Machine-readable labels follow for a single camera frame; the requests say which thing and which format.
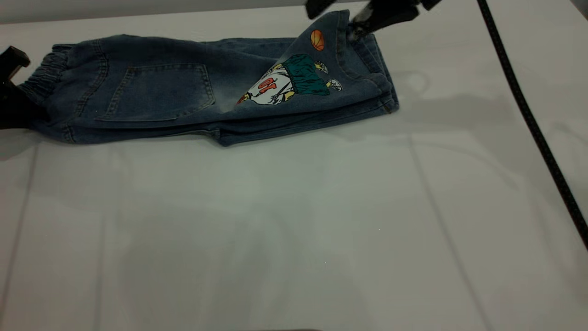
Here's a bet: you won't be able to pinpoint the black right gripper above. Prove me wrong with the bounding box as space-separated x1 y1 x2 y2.
305 0 442 40

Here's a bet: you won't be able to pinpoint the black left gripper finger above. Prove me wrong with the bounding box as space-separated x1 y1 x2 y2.
0 85 46 129
0 46 30 86

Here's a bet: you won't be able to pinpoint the blue denim kids pants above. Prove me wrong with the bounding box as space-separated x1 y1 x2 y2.
16 9 399 148

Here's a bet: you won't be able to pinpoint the thick black braided cable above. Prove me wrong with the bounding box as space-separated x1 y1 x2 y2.
477 0 588 251

